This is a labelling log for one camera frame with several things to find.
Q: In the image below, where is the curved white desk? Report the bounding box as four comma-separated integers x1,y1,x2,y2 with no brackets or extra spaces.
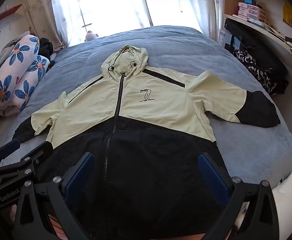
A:
223,14,292,70

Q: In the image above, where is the pink plush toy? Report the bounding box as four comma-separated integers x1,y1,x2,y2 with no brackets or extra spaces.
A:
85,31,99,42

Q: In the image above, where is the blue floral rolled quilt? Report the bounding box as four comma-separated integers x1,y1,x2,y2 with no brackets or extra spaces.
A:
0,35,50,117

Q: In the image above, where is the white printed cardboard box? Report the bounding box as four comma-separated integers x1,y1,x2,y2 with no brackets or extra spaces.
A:
217,29,233,48

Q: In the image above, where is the thin metal rod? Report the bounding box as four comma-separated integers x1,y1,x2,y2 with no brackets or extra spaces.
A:
78,0,94,28

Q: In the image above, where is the pink drawer organizer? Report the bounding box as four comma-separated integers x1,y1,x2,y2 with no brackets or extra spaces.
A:
237,2,268,23

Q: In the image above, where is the dark clothes pile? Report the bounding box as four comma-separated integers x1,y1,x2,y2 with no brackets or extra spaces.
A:
39,37,54,61

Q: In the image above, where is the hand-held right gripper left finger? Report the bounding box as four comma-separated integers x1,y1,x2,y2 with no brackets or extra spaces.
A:
12,152,95,240

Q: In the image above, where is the grey blanket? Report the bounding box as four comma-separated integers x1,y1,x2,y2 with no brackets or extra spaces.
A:
0,31,31,54

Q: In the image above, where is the pale green and black jacket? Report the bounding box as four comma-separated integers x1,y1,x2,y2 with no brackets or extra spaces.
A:
12,45,281,240

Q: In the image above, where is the sheer white patterned curtain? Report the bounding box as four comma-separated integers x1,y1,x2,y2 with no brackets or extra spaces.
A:
18,0,220,51

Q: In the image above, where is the red wall shelf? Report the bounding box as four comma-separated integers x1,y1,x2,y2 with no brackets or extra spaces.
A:
0,4,22,22

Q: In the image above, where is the black patterned clothes pile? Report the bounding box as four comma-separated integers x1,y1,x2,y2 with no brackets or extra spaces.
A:
223,18,289,93

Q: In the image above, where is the grey-blue bed blanket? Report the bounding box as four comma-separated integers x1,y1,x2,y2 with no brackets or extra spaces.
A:
0,25,292,205

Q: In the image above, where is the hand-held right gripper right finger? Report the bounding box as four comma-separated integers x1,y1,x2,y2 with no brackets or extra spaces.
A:
197,152,280,240

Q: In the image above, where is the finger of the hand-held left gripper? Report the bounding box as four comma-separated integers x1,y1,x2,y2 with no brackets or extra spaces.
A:
0,141,53,175
0,139,21,168

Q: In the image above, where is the yellow hanging cloth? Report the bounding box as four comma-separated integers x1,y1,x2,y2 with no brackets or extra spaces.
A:
282,2,292,32

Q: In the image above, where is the black and white patterned cloth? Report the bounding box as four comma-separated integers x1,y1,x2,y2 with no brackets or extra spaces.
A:
232,50,278,96

